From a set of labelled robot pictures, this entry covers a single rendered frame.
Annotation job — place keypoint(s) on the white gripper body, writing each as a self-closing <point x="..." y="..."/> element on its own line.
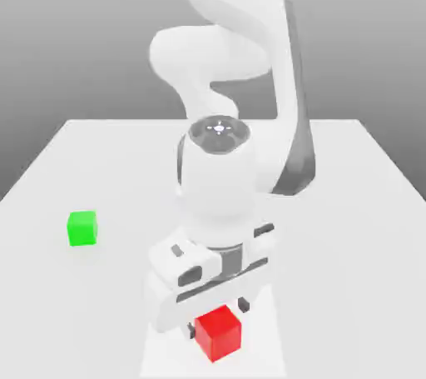
<point x="206" y="305"/>

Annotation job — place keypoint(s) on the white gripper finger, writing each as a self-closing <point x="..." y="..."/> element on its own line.
<point x="190" y="331"/>
<point x="243" y="305"/>

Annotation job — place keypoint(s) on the small red cube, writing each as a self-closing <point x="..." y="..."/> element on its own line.
<point x="218" y="334"/>

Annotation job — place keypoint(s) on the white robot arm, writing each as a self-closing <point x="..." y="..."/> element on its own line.
<point x="219" y="182"/>

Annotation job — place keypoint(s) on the small green cube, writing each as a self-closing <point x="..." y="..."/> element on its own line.
<point x="82" y="228"/>

